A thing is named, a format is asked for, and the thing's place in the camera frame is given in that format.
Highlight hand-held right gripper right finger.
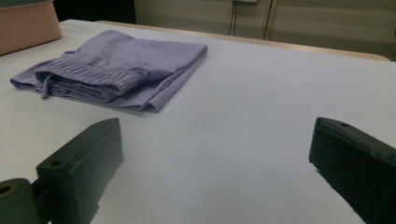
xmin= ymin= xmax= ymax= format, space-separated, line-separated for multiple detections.
xmin=308 ymin=117 xmax=396 ymax=224

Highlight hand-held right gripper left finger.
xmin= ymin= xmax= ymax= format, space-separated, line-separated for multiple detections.
xmin=31 ymin=117 xmax=124 ymax=224

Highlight pink basket with grey rim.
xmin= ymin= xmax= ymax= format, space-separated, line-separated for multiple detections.
xmin=0 ymin=0 xmax=64 ymax=57

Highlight white table cover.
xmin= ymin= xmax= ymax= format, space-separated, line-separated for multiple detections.
xmin=0 ymin=19 xmax=396 ymax=224

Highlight thin black cable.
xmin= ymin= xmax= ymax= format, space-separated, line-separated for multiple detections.
xmin=263 ymin=0 xmax=275 ymax=41
xmin=228 ymin=0 xmax=234 ymax=36

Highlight purple pants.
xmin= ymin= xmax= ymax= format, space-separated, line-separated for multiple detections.
xmin=9 ymin=29 xmax=209 ymax=114

